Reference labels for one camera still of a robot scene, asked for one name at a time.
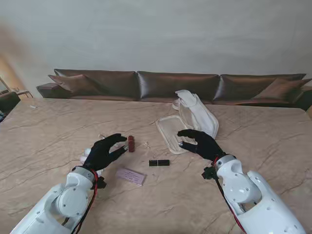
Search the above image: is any red black left arm cable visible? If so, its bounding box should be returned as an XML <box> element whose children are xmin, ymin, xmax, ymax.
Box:
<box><xmin>62</xmin><ymin>170</ymin><xmax>99</xmax><ymax>234</ymax></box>

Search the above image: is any dark armchair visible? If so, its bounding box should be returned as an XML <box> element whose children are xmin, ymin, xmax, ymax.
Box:
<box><xmin>0</xmin><ymin>91</ymin><xmax>21</xmax><ymax>115</ymax></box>

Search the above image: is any brown sofa pillow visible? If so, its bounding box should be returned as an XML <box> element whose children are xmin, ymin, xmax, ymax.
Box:
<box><xmin>48</xmin><ymin>74</ymin><xmax>102</xmax><ymax>96</ymax></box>
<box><xmin>252</xmin><ymin>78</ymin><xmax>312</xmax><ymax>100</ymax></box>

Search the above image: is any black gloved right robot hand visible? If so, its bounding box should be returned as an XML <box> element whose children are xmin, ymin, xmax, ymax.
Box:
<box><xmin>177</xmin><ymin>129</ymin><xmax>226</xmax><ymax>161</ymax></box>

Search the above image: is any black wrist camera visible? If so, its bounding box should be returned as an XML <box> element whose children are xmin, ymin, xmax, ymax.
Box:
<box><xmin>201</xmin><ymin>165</ymin><xmax>217</xmax><ymax>180</ymax></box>
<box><xmin>96</xmin><ymin>175</ymin><xmax>107</xmax><ymax>190</ymax></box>

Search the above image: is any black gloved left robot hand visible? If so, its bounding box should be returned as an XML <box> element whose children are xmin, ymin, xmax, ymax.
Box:
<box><xmin>82</xmin><ymin>133</ymin><xmax>129</xmax><ymax>172</ymax></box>

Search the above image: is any black lipstick tube gold band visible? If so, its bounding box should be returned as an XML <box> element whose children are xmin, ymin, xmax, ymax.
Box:
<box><xmin>149</xmin><ymin>159</ymin><xmax>170</xmax><ymax>168</ymax></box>

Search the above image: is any red lipstick tube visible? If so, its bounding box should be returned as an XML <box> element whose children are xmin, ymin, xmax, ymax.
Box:
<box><xmin>127</xmin><ymin>136</ymin><xmax>136</xmax><ymax>153</ymax></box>

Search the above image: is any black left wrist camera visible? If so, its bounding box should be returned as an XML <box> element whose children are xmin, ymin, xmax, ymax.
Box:
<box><xmin>96</xmin><ymin>175</ymin><xmax>107</xmax><ymax>190</ymax></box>

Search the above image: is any red black right arm cable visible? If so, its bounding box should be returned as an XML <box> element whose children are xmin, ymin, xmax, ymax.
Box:
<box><xmin>212</xmin><ymin>157</ymin><xmax>244</xmax><ymax>231</ymax></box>

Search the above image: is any light wooden side table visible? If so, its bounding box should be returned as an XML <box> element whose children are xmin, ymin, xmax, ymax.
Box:
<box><xmin>14</xmin><ymin>86</ymin><xmax>34</xmax><ymax>99</ymax></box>

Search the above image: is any cream white cosmetics bag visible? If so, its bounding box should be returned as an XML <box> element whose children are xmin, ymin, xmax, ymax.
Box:
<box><xmin>156</xmin><ymin>89</ymin><xmax>219</xmax><ymax>155</ymax></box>

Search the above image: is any red black arm cable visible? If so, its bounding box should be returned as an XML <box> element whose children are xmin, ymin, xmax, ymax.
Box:
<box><xmin>212</xmin><ymin>157</ymin><xmax>244</xmax><ymax>231</ymax></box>
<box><xmin>62</xmin><ymin>170</ymin><xmax>99</xmax><ymax>234</ymax></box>

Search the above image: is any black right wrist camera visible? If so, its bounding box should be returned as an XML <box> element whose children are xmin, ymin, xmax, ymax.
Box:
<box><xmin>201</xmin><ymin>165</ymin><xmax>217</xmax><ymax>180</ymax></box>

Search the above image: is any brown leather sofa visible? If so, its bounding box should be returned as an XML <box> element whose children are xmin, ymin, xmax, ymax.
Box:
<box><xmin>36</xmin><ymin>69</ymin><xmax>312</xmax><ymax>110</ymax></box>

